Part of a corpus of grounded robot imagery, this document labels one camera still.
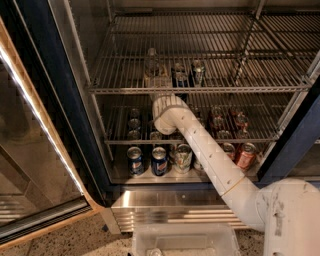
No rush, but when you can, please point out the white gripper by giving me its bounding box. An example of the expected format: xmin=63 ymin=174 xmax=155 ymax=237
xmin=144 ymin=64 xmax=187 ymax=117

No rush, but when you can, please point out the clear plastic water bottle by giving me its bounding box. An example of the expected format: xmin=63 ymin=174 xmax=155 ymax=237
xmin=145 ymin=48 xmax=160 ymax=77

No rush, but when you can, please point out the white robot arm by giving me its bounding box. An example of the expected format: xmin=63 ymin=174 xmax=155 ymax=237
xmin=150 ymin=85 xmax=320 ymax=256

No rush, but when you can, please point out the stainless steel fridge base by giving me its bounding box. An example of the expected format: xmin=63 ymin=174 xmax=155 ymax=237
xmin=111 ymin=189 xmax=249 ymax=232

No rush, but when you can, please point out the open glass fridge door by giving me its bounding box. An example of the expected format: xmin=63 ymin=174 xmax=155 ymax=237
xmin=0 ymin=0 xmax=101 ymax=250

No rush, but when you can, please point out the dark blue fridge mullion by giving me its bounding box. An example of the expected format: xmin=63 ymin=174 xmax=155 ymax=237
xmin=257 ymin=76 xmax=320 ymax=185

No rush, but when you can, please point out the dark blue soda can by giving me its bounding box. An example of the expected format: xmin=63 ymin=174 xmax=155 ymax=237
xmin=171 ymin=63 xmax=188 ymax=88

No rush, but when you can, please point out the white green soda can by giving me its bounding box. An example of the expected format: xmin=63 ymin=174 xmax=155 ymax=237
xmin=193 ymin=158 xmax=203 ymax=171
xmin=174 ymin=144 xmax=192 ymax=174

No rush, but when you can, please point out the blue pepsi can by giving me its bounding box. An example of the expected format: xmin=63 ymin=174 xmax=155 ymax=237
xmin=151 ymin=147 xmax=168 ymax=176
xmin=127 ymin=146 xmax=144 ymax=176

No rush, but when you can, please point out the blue pepsi can front left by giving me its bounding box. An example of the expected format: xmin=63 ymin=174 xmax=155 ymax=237
xmin=127 ymin=146 xmax=144 ymax=176

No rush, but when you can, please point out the white green soda can right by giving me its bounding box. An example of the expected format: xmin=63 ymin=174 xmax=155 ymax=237
xmin=193 ymin=158 xmax=203 ymax=171

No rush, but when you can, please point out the orange soda can left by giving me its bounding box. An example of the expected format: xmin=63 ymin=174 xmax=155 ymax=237
xmin=222 ymin=143 xmax=235 ymax=160

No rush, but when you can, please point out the orange soda can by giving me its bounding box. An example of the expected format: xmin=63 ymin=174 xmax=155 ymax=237
xmin=222 ymin=143 xmax=235 ymax=160
xmin=235 ymin=143 xmax=256 ymax=171

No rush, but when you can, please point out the orange soda can right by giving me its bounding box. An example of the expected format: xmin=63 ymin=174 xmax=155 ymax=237
xmin=235 ymin=143 xmax=256 ymax=171

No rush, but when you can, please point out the clear plastic bin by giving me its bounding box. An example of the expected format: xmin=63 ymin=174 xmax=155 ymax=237
xmin=132 ymin=223 xmax=241 ymax=256

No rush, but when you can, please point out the upper wire fridge shelf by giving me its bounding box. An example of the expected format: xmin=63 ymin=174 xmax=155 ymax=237
xmin=89 ymin=12 xmax=320 ymax=95

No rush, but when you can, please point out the wire fridge shelf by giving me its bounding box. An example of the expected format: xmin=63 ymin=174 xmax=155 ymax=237
xmin=104 ymin=93 xmax=292 ymax=145
xmin=89 ymin=12 xmax=320 ymax=95

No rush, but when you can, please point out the middle wire fridge shelf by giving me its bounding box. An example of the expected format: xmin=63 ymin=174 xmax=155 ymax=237
xmin=104 ymin=93 xmax=292 ymax=145

